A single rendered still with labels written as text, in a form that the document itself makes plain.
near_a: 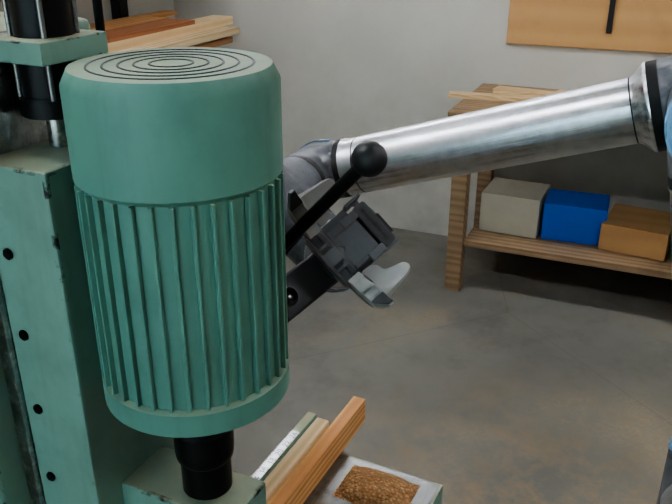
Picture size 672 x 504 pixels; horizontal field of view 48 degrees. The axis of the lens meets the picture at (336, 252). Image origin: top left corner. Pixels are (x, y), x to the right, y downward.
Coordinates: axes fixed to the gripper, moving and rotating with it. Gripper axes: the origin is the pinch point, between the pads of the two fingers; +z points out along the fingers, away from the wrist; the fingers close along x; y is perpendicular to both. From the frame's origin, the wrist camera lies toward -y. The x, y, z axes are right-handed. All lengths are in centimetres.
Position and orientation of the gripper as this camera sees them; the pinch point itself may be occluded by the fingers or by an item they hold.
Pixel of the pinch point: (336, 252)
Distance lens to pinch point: 75.8
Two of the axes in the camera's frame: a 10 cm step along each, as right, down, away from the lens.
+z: 0.5, -0.8, -10.0
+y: 7.4, -6.6, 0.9
